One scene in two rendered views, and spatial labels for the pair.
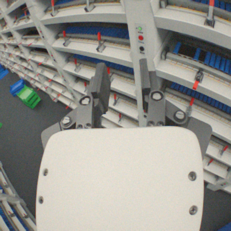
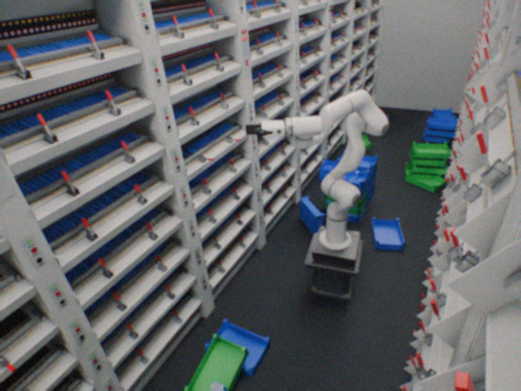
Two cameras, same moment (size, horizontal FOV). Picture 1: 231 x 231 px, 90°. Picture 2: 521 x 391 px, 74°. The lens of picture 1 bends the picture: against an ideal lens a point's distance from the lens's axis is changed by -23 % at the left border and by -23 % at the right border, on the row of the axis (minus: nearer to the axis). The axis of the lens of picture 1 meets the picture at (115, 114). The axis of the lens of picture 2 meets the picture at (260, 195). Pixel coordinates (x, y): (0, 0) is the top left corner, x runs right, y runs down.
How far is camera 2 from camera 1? 1.55 m
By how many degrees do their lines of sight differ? 75
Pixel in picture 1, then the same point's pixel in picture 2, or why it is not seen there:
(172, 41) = not seen: hidden behind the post
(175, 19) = (188, 133)
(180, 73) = (195, 166)
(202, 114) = (211, 185)
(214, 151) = (233, 202)
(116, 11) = (156, 149)
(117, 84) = (161, 232)
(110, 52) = (151, 196)
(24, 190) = not seen: outside the picture
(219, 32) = (203, 124)
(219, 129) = (224, 179)
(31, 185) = not seen: outside the picture
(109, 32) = (123, 189)
